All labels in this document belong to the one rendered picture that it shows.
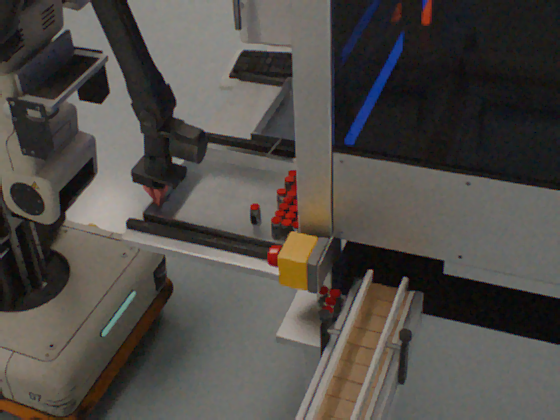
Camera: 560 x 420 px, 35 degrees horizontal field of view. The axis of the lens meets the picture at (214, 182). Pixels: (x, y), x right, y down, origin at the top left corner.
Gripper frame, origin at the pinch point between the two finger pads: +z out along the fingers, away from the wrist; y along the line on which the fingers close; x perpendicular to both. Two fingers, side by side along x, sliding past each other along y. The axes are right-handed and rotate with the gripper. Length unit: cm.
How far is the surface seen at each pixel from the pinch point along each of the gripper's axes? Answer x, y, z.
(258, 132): 32.0, 10.1, -0.3
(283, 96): 49, 10, 0
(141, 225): -7.9, -0.3, 0.2
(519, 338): -12, 76, -6
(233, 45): 220, -72, 99
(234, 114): 39.2, 1.0, 2.0
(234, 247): -7.9, 20.6, -1.9
